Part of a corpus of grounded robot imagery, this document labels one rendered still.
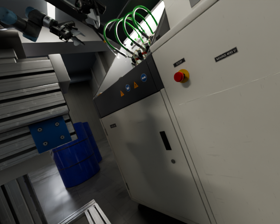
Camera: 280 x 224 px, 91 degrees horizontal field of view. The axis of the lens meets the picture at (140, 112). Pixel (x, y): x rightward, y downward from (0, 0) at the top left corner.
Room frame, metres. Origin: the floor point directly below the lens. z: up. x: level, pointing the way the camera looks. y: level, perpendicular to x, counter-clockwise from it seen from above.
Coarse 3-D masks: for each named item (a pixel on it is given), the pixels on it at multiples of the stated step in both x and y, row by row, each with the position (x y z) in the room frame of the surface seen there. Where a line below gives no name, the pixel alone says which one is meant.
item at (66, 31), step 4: (52, 20) 0.89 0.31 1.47; (56, 20) 0.91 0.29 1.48; (52, 24) 0.89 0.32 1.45; (56, 24) 0.91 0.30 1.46; (64, 24) 0.92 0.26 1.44; (52, 28) 0.92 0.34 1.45; (56, 28) 0.90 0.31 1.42; (60, 28) 0.89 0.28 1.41; (64, 28) 0.91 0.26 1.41; (68, 28) 0.92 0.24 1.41; (52, 32) 0.91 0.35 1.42; (56, 32) 0.90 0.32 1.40; (60, 32) 0.89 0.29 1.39; (64, 32) 0.90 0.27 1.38; (68, 32) 0.90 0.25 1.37; (64, 36) 0.92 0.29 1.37; (68, 36) 0.94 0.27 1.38
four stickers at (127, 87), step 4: (144, 72) 0.65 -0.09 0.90; (140, 76) 0.68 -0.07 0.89; (144, 76) 0.66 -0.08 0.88; (136, 80) 0.71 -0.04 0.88; (144, 80) 0.67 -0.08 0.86; (128, 84) 0.76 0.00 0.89; (132, 84) 0.73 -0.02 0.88; (136, 84) 0.71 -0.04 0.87; (128, 88) 0.77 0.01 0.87; (120, 92) 0.83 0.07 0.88
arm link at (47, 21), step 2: (46, 16) 0.88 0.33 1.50; (48, 16) 0.89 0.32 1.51; (44, 18) 0.87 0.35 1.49; (46, 18) 0.88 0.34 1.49; (48, 18) 0.88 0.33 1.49; (50, 18) 0.89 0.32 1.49; (52, 18) 0.90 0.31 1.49; (44, 20) 0.88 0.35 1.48; (46, 20) 0.88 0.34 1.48; (48, 20) 0.88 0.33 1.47; (50, 20) 0.88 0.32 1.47; (44, 22) 0.88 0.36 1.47; (46, 22) 0.88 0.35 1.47; (48, 22) 0.88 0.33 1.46; (50, 22) 0.89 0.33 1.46; (44, 24) 0.89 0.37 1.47; (46, 24) 0.89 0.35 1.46; (48, 24) 0.89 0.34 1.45; (44, 26) 0.90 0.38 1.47; (46, 26) 0.90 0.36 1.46; (48, 26) 0.89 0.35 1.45; (48, 28) 0.91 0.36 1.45
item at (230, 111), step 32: (224, 0) 0.39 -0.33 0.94; (256, 0) 0.34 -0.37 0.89; (192, 32) 0.46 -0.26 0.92; (224, 32) 0.40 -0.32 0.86; (256, 32) 0.36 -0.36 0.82; (160, 64) 0.58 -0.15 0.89; (192, 64) 0.49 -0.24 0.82; (224, 64) 0.42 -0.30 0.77; (256, 64) 0.37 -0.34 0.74; (192, 96) 0.52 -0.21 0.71; (224, 96) 0.45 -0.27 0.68; (256, 96) 0.39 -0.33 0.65; (192, 128) 0.56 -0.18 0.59; (224, 128) 0.47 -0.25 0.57; (256, 128) 0.41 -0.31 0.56; (192, 160) 0.60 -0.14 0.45; (224, 160) 0.50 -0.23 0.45; (256, 160) 0.43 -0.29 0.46; (224, 192) 0.53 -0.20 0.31; (256, 192) 0.45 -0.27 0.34
